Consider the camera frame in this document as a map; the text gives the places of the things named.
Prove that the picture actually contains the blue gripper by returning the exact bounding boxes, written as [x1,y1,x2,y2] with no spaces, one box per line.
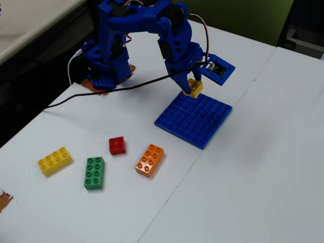
[157,37,206,94]

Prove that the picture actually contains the yellow 2x2 block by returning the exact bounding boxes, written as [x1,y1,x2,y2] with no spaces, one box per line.
[182,77,204,99]

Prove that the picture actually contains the orange 2x4 block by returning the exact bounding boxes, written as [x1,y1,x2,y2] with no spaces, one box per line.
[135,143,165,178]

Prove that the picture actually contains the red 2x2 block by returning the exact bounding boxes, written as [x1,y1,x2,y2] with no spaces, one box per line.
[108,136,127,156]

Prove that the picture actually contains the green 2x4 block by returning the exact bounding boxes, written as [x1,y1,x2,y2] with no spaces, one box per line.
[84,156,105,190]

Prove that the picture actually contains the yellow 2x4 block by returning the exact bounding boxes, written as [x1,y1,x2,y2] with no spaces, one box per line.
[37,146,74,177]

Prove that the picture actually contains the green chair back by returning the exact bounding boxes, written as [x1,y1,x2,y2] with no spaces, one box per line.
[171,0,296,47]

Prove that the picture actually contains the white paper sheet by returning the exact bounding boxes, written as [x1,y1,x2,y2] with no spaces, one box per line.
[0,9,276,243]
[138,47,324,243]

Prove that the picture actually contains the dark grey background box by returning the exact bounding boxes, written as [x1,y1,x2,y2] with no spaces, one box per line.
[278,25,324,61]

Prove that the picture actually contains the white background table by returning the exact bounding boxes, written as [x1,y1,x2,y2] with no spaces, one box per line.
[0,0,87,65]

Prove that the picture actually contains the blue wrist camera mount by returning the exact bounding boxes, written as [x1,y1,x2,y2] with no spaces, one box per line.
[199,54,236,87]

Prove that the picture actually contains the blue 8x8 base plate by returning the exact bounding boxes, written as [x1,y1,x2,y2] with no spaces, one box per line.
[154,90,233,150]

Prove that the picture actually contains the red white servo wire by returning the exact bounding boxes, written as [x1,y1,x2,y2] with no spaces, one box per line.
[186,14,212,62]

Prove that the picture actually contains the black camera cable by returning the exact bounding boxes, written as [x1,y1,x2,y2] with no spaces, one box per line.
[43,63,211,110]

